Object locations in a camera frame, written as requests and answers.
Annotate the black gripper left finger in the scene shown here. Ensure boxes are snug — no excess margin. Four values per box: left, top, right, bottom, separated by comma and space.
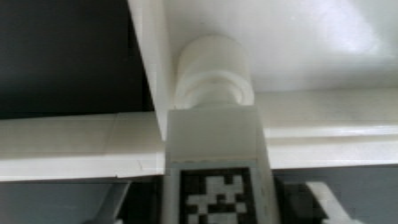
82, 175, 164, 224

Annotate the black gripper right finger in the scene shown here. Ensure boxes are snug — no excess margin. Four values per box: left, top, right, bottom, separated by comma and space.
276, 177, 364, 224

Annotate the white table leg with tag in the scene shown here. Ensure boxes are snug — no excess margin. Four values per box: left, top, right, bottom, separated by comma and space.
162, 35, 281, 224

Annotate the white square table top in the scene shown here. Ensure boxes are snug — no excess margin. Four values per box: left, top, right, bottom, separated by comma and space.
128, 0, 398, 169

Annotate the white front fence bar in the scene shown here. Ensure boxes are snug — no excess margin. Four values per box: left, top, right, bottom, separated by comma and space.
0, 112, 165, 182

